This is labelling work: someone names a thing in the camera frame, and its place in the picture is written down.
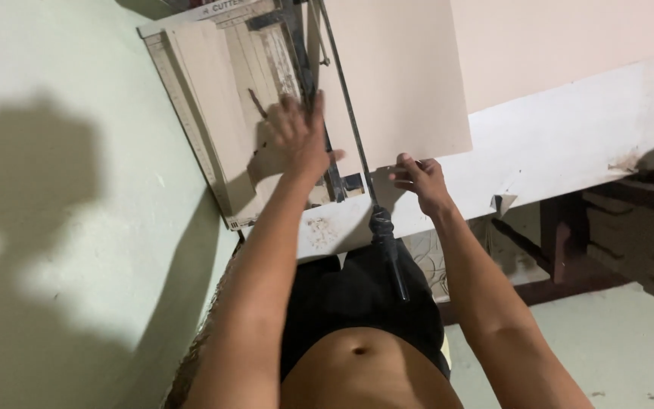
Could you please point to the person's left hand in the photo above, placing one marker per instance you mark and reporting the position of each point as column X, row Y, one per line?
column 298, row 147

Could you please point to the person's right hand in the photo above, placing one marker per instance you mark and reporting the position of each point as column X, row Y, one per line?
column 430, row 183

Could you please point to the grey patterned cloth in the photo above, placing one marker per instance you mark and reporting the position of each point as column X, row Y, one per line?
column 432, row 261

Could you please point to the person's black shorts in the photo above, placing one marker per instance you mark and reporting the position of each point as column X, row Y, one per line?
column 349, row 301

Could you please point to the large beige cardboard sheet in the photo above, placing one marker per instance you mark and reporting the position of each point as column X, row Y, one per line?
column 406, row 85

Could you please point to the dark wooden furniture frame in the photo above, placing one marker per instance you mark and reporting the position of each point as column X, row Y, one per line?
column 605, row 238

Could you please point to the beige paper cutter board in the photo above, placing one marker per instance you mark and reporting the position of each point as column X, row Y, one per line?
column 247, row 62

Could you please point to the narrow beige cardboard piece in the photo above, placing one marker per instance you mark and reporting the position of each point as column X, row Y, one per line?
column 213, row 102

